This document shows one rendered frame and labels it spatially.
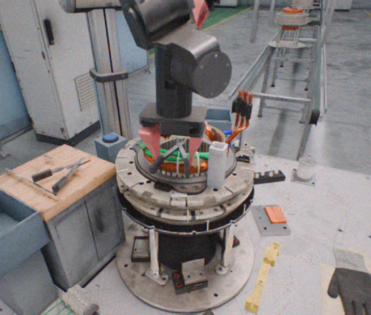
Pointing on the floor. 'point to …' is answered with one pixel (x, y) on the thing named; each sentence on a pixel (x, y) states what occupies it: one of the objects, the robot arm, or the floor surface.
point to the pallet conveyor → (319, 60)
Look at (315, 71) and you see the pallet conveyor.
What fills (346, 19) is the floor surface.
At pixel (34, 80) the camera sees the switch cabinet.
